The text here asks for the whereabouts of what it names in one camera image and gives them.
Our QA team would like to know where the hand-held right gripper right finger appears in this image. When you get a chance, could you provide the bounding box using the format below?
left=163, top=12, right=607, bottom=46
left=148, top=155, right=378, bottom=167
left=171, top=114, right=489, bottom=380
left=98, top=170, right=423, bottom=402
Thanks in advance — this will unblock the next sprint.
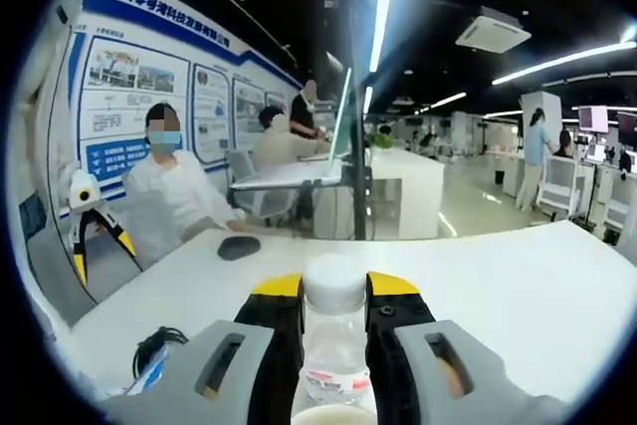
left=364, top=270, right=571, bottom=425

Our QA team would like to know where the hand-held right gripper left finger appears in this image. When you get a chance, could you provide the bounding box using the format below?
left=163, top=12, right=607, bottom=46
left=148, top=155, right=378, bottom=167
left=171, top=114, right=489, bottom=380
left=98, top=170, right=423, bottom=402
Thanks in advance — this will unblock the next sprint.
left=97, top=272, right=306, bottom=425

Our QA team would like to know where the clear plastic water bottle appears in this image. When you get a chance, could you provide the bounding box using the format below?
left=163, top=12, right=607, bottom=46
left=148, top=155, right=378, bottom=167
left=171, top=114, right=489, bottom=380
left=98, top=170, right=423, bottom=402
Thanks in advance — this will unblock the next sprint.
left=291, top=254, right=379, bottom=409

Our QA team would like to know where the black cable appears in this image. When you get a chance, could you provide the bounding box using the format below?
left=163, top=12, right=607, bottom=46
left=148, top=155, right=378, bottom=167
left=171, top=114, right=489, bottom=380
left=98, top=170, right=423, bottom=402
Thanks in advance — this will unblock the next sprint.
left=134, top=325, right=191, bottom=386

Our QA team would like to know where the small blue packet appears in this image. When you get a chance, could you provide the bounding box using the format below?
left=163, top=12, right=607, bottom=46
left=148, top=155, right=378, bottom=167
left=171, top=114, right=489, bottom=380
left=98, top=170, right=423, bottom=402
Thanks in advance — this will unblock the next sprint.
left=123, top=344, right=168, bottom=394

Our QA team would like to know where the white tabletop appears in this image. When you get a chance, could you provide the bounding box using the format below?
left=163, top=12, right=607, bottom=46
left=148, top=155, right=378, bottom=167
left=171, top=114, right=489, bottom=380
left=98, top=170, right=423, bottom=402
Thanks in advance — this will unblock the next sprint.
left=69, top=218, right=637, bottom=425

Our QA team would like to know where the black computer mouse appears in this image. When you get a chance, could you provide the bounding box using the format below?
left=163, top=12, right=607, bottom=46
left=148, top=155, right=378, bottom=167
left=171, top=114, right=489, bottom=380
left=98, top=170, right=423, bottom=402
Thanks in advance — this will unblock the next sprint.
left=217, top=235, right=262, bottom=262

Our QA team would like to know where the grey office chair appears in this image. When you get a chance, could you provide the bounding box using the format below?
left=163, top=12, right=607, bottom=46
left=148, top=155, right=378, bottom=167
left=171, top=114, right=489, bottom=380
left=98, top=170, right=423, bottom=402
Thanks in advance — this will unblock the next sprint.
left=226, top=148, right=295, bottom=227

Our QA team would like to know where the white counter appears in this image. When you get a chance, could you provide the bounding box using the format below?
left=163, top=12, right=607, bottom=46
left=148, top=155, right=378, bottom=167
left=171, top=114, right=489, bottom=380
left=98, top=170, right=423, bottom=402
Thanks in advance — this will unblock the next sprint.
left=367, top=145, right=447, bottom=240

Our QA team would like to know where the open laptop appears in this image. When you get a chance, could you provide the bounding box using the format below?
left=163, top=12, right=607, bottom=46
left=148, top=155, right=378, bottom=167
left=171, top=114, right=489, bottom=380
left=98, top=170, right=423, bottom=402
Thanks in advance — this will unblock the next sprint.
left=231, top=66, right=355, bottom=192

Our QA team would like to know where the black pole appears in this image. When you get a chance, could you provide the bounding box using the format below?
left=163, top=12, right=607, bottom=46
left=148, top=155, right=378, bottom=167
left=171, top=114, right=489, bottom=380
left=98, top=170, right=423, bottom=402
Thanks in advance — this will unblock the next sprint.
left=347, top=6, right=373, bottom=242

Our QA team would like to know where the green potted plant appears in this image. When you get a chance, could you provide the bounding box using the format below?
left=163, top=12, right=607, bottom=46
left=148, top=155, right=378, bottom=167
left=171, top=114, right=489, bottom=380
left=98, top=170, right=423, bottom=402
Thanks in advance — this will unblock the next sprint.
left=367, top=128, right=394, bottom=150

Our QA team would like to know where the ceiling air conditioner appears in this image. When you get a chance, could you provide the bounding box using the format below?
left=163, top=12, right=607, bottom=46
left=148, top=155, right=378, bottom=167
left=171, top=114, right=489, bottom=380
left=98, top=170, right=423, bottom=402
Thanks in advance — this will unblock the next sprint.
left=455, top=6, right=532, bottom=53

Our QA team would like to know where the long ceiling light strip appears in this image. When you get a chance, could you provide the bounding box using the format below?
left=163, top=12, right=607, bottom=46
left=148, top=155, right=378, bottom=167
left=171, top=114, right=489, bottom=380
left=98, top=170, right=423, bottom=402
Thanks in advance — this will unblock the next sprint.
left=368, top=0, right=399, bottom=73

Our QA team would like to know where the wall poster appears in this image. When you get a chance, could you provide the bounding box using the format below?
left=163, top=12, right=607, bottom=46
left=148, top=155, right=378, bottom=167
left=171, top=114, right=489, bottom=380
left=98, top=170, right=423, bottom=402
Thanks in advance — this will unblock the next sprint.
left=69, top=0, right=305, bottom=197

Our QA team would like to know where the wall monitor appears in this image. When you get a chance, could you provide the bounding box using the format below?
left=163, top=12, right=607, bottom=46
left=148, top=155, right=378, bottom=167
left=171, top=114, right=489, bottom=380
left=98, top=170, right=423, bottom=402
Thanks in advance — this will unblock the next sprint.
left=576, top=105, right=609, bottom=130

